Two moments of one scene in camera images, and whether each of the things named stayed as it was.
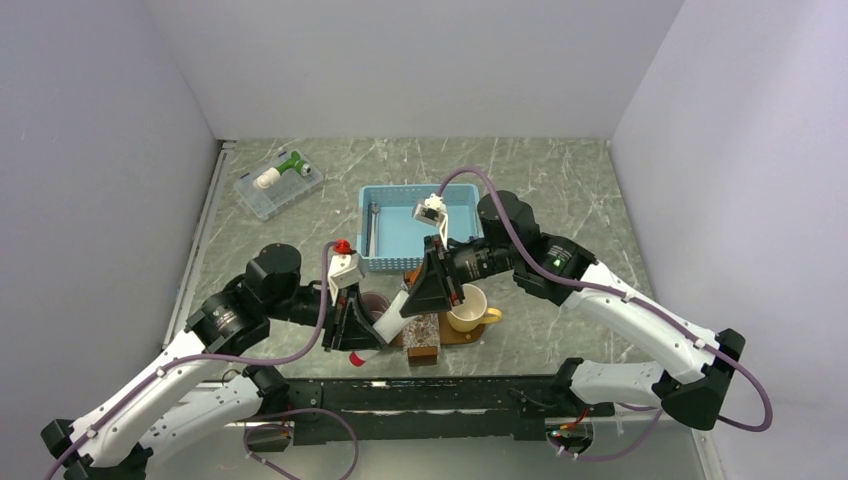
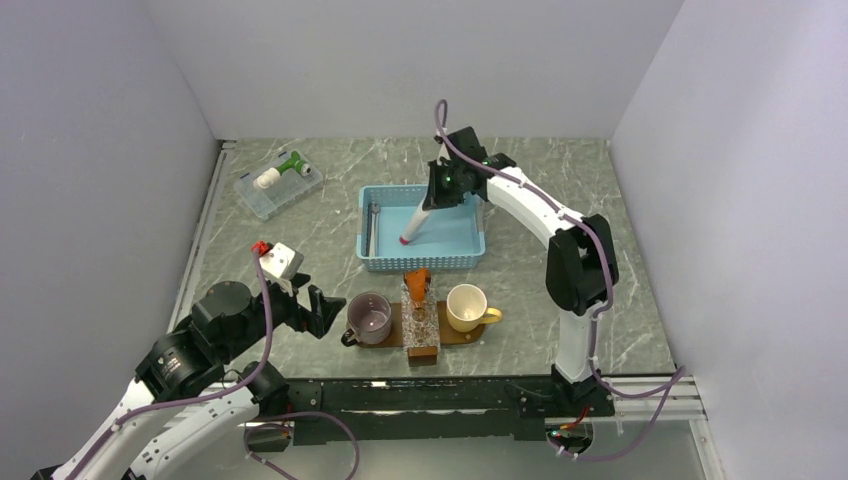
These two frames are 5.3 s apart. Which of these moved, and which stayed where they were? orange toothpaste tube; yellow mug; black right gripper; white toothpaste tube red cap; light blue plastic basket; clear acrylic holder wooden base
Moved: black right gripper; white toothpaste tube red cap
Stayed: orange toothpaste tube; light blue plastic basket; yellow mug; clear acrylic holder wooden base
